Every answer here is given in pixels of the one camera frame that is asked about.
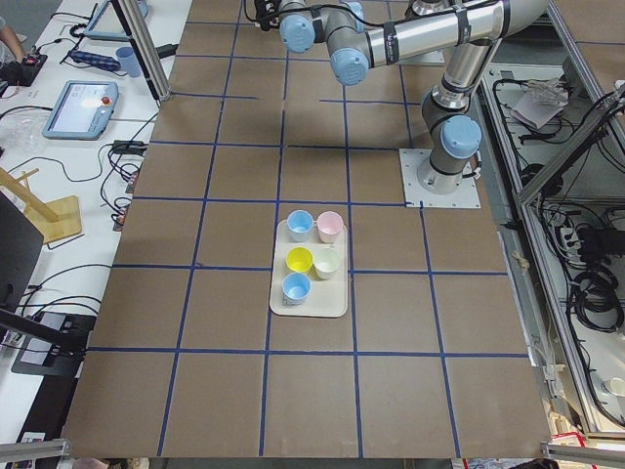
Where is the aluminium frame post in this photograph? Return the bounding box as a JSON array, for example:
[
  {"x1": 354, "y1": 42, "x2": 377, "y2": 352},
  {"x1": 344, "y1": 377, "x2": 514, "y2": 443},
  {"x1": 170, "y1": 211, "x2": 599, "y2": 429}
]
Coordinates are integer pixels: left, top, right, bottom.
[{"x1": 111, "y1": 0, "x2": 172, "y2": 103}]

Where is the black power adapter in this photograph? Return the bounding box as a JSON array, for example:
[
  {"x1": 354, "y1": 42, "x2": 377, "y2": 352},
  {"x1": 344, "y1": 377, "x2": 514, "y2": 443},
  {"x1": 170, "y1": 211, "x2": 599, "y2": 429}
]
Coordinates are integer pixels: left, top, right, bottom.
[{"x1": 156, "y1": 43, "x2": 179, "y2": 59}]

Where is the teach pendant tablet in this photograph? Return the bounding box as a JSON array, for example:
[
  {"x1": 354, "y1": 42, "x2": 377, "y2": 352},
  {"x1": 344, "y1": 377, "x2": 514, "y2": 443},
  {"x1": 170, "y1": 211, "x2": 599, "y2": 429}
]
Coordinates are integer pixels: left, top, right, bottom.
[
  {"x1": 42, "y1": 80, "x2": 119, "y2": 141},
  {"x1": 83, "y1": 1, "x2": 128, "y2": 42}
]

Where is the pale green plastic cup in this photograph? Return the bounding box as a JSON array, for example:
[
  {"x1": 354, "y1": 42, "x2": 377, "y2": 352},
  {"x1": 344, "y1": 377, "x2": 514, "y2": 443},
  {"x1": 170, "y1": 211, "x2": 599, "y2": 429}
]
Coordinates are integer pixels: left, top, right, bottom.
[{"x1": 312, "y1": 248, "x2": 341, "y2": 279}]

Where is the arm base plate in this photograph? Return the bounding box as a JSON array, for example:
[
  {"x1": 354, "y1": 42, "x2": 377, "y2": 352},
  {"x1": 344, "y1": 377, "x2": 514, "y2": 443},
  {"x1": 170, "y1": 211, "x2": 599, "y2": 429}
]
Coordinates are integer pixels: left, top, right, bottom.
[{"x1": 398, "y1": 149, "x2": 481, "y2": 209}]

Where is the blue plastic cup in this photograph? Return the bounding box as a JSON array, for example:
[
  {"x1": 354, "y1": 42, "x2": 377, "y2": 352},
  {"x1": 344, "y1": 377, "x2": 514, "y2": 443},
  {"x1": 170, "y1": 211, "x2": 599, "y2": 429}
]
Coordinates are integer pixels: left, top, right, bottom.
[
  {"x1": 286, "y1": 209, "x2": 313, "y2": 242},
  {"x1": 281, "y1": 273, "x2": 312, "y2": 306}
]

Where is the beige plastic tray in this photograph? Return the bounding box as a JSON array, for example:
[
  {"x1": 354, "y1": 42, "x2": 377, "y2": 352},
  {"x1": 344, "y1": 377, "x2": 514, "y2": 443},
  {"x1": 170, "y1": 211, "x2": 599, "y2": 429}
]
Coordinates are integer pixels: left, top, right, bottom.
[{"x1": 270, "y1": 221, "x2": 349, "y2": 319}]

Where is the black monitor stand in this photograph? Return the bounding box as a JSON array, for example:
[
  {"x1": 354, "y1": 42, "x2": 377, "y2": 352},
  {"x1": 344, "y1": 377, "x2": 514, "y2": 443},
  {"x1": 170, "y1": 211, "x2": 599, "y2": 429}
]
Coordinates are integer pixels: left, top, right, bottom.
[{"x1": 1, "y1": 194, "x2": 96, "y2": 377}]

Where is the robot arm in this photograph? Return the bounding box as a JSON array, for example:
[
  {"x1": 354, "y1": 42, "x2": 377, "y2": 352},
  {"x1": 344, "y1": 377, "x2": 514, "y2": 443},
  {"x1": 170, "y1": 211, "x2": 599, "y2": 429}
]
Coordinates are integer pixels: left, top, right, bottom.
[{"x1": 273, "y1": 0, "x2": 547, "y2": 143}]

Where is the blue cup on desk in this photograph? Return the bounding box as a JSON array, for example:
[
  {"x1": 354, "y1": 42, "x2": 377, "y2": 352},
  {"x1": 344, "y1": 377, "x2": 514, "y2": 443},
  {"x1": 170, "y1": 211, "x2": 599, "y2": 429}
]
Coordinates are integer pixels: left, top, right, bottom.
[{"x1": 115, "y1": 46, "x2": 142, "y2": 78}]

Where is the blue plaid umbrella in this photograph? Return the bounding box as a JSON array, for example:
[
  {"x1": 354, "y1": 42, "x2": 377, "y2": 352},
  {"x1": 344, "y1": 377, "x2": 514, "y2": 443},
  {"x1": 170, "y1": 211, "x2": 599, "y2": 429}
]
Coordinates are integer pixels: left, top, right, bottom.
[{"x1": 67, "y1": 49, "x2": 121, "y2": 72}]

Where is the wooden stand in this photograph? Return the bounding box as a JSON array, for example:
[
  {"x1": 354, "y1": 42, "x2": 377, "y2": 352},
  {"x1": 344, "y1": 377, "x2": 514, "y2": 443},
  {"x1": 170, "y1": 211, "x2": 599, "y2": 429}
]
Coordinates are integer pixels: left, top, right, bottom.
[{"x1": 1, "y1": 169, "x2": 82, "y2": 243}]

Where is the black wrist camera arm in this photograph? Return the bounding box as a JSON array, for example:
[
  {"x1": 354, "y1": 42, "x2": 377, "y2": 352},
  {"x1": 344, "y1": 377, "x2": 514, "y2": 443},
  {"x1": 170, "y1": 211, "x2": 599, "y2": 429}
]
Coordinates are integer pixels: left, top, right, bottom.
[{"x1": 254, "y1": 0, "x2": 279, "y2": 31}]

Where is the pink plastic cup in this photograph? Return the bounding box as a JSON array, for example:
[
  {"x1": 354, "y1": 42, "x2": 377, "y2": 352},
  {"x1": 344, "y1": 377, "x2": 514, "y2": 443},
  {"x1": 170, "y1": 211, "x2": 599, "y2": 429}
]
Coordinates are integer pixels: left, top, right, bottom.
[{"x1": 316, "y1": 211, "x2": 344, "y2": 243}]

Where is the yellow plastic cup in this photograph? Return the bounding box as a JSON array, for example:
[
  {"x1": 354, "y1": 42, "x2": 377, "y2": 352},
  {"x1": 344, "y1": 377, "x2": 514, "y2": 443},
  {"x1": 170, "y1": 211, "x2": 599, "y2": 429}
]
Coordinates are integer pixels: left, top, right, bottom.
[{"x1": 285, "y1": 246, "x2": 313, "y2": 275}]

